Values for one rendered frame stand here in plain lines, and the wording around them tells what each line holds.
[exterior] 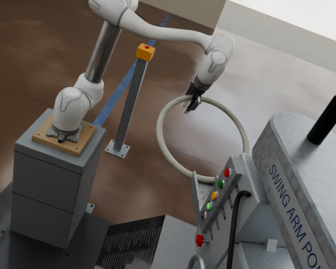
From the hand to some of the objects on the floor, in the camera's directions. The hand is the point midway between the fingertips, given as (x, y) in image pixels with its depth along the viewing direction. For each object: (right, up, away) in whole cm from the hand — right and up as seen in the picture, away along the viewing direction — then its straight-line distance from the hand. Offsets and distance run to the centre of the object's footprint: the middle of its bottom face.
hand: (186, 106), depth 185 cm
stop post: (-59, -30, +145) cm, 160 cm away
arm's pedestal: (-96, -77, +63) cm, 138 cm away
